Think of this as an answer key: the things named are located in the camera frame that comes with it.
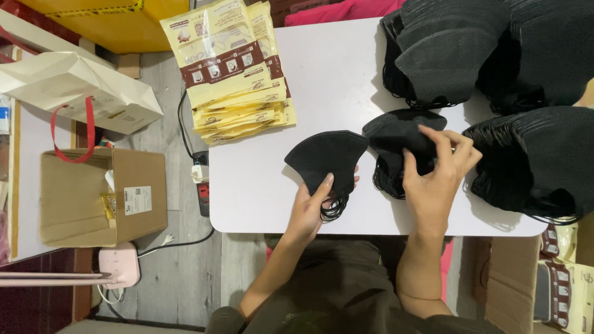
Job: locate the white plug adapter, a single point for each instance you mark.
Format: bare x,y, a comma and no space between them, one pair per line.
200,173

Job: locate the large heap of black masks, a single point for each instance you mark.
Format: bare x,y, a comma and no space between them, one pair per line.
464,46

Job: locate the yellow carton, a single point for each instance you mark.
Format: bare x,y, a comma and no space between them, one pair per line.
106,23

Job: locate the pink cloth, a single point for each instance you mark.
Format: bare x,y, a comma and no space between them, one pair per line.
343,10

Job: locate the small yellow packet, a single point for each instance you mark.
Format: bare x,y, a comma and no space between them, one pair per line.
109,206

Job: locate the black power strip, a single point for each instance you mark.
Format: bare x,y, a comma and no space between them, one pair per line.
203,199

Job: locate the brown cardboard box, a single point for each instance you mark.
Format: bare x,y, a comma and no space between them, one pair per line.
79,204

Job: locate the single black face mask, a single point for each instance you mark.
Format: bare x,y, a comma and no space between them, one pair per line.
327,157

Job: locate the brown cardboard piece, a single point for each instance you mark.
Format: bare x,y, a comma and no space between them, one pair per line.
125,62

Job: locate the person's right hand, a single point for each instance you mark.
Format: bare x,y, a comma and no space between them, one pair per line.
434,190

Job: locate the small pile of black masks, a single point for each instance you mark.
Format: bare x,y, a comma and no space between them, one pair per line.
394,134

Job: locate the stack of yellow mask packets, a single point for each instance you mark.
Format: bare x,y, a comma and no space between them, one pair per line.
222,60

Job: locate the person's dark olive clothing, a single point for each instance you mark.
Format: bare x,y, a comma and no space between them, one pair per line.
334,287

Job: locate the pink desk lamp base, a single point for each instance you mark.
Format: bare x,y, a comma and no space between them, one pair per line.
118,264

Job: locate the white side table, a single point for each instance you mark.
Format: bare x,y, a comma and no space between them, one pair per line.
32,185

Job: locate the person's left hand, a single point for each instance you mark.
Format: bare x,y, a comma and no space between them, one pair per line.
304,215

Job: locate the long row of black masks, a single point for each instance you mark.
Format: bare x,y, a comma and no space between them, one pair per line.
538,157

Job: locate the open carton of mask packets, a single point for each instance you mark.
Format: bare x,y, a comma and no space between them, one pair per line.
533,287

